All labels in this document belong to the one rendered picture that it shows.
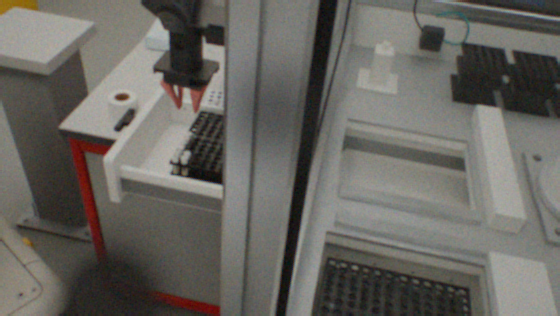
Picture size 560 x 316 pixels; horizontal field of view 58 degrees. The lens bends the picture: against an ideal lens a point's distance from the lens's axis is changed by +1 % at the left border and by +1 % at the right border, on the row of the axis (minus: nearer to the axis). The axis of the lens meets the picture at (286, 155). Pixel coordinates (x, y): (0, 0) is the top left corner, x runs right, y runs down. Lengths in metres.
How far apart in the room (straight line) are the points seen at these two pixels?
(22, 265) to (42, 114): 0.47
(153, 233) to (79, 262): 0.58
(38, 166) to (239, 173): 1.70
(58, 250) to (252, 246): 1.76
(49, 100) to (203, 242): 0.67
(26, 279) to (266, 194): 1.39
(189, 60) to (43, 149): 1.08
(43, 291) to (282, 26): 1.43
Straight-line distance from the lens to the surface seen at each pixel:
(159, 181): 0.94
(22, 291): 1.61
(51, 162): 1.90
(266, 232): 0.30
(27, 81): 1.72
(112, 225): 1.52
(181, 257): 1.51
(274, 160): 0.26
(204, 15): 0.82
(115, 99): 1.31
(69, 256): 2.03
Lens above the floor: 1.52
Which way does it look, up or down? 40 degrees down
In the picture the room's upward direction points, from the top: 7 degrees clockwise
